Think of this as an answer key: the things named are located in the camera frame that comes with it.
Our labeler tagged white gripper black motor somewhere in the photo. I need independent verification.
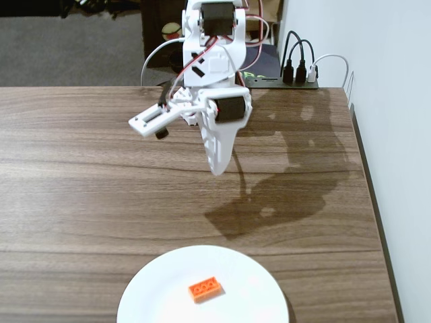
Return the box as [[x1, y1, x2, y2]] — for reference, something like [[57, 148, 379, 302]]
[[170, 86, 253, 176]]

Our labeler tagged orange lego block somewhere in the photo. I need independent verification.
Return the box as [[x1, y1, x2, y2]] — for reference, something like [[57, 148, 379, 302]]
[[187, 276, 226, 303]]

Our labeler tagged white round plate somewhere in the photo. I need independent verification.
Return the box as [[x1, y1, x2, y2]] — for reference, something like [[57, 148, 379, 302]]
[[117, 244, 290, 323]]

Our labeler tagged black power strip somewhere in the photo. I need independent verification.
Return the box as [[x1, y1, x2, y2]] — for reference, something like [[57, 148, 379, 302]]
[[242, 75, 319, 90]]

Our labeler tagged navy bag green print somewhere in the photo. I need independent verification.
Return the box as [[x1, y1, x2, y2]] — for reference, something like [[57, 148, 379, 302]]
[[241, 42, 281, 81]]

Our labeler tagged round red white sticker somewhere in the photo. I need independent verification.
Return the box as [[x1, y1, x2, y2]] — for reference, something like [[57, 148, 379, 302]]
[[161, 22, 183, 42]]

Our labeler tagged black low furniture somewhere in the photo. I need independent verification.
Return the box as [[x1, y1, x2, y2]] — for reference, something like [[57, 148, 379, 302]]
[[0, 0, 142, 20]]

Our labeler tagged black camera cable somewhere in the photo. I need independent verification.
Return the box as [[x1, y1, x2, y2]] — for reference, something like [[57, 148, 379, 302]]
[[158, 80, 173, 108]]

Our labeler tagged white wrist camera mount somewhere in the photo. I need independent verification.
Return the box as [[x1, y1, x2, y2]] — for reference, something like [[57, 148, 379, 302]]
[[127, 102, 176, 139]]

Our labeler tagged red white servo cable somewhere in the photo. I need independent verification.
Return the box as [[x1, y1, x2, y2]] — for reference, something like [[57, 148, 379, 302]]
[[174, 33, 220, 89], [244, 0, 271, 67]]

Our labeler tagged black plug with cable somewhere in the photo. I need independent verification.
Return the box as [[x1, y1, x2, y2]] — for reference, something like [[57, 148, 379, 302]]
[[289, 39, 316, 84], [280, 30, 296, 84]]

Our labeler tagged white usb cable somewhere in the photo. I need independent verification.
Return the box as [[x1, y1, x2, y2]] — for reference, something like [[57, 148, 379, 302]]
[[140, 39, 185, 87]]

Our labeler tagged white plug with cable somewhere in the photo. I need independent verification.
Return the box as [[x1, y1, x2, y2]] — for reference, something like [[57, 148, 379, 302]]
[[308, 53, 350, 89]]

